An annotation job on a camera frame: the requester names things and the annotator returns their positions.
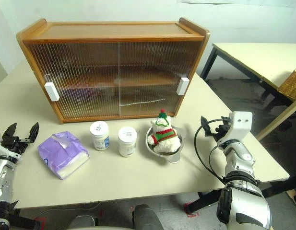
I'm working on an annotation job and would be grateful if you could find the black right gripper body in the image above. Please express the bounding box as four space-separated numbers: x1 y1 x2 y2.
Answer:
213 116 232 144

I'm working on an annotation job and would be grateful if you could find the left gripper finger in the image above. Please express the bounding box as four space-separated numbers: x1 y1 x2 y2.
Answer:
28 122 39 142
2 123 18 141

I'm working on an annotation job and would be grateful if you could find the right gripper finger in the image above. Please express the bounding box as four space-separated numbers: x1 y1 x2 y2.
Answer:
201 116 212 138

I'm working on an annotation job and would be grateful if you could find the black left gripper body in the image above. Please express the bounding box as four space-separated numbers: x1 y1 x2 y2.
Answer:
1 136 28 158

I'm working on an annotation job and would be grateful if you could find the purple tissue pack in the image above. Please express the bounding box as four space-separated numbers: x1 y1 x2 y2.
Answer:
37 131 90 181

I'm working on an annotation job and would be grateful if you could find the white plush toy with sweater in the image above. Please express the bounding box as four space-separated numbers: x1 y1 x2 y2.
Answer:
147 109 184 154

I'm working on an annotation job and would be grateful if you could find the white door handle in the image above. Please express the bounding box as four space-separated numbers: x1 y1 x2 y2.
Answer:
44 82 60 103
176 77 190 96

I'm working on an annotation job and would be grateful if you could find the metal bowl with handles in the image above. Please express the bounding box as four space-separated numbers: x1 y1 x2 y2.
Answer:
145 124 188 165

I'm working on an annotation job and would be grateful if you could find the white-lidded mayonnaise jar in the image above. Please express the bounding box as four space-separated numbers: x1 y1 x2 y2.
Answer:
89 121 110 151
118 126 138 158

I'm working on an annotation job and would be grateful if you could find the ribbed clear sliding door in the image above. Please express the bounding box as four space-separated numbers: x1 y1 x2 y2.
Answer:
26 43 121 120
118 41 203 115

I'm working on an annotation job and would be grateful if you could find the wooden cabinet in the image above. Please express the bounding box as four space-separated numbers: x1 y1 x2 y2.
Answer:
16 17 211 125

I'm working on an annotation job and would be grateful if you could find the black table leg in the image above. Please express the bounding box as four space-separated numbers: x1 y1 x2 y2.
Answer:
186 186 225 214
259 174 296 198

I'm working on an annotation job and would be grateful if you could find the cream table with black legs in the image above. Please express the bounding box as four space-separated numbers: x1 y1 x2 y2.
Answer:
200 42 296 142

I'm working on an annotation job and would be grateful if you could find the wicker basket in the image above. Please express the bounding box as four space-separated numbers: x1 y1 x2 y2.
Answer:
278 64 296 101

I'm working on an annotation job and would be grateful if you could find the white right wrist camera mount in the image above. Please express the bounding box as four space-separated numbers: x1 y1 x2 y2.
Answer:
217 111 253 147

